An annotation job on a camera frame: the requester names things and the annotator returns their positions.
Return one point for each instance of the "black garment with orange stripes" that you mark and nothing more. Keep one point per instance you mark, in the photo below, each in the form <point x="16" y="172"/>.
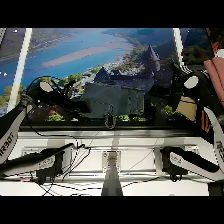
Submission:
<point x="206" y="122"/>

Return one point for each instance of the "grey clothes hanger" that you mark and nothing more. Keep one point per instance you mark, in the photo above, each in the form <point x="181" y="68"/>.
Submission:
<point x="110" y="120"/>

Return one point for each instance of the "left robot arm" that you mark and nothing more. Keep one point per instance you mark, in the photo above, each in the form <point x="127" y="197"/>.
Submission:
<point x="13" y="125"/>

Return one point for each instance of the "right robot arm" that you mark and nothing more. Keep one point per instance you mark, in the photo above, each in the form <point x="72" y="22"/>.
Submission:
<point x="196" y="161"/>

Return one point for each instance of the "silver frame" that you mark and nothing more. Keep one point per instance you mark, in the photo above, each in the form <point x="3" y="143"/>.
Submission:
<point x="133" y="160"/>

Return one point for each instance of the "dark green garment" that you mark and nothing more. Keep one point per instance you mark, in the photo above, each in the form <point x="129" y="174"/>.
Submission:
<point x="111" y="98"/>

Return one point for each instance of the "tan garment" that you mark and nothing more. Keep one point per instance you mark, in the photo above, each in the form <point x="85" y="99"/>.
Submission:
<point x="187" y="107"/>

